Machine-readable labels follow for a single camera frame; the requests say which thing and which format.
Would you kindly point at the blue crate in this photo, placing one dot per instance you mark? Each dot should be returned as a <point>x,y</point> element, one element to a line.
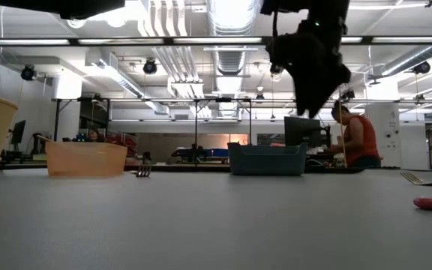
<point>216,152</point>

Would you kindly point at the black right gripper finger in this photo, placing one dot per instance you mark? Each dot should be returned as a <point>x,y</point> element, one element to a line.
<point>324,95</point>
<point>304,101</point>

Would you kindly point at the person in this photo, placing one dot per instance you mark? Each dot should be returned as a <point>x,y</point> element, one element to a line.
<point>362,142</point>
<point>94,135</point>

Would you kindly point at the red parts shelf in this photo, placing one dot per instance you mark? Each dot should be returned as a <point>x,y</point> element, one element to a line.
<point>126,140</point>

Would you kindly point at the black monitor on arm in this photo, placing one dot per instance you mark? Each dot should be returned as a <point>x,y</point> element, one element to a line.
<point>18,131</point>

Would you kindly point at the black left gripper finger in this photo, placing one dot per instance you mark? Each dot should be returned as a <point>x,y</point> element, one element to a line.
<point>99,7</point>

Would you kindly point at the black background cell frame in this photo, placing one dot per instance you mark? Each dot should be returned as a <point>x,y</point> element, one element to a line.
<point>56,120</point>

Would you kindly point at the black rail clamp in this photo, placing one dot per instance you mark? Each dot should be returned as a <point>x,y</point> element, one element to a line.
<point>146,155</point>

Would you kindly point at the white pillar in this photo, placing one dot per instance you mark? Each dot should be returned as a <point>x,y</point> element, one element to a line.
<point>390,123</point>

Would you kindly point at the black overhead frame beam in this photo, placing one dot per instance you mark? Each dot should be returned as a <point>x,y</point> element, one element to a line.
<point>163,39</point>

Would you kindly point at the black table frame rail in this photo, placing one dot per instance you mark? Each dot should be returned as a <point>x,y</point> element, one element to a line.
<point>186,167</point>

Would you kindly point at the black desk monitor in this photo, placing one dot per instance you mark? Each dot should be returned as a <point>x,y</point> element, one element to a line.
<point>298,129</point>

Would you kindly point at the black ceiling spotlight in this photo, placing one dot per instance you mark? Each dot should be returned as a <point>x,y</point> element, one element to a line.
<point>150,66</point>
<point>276,71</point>
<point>421,67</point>
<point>28,73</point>
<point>347,95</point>

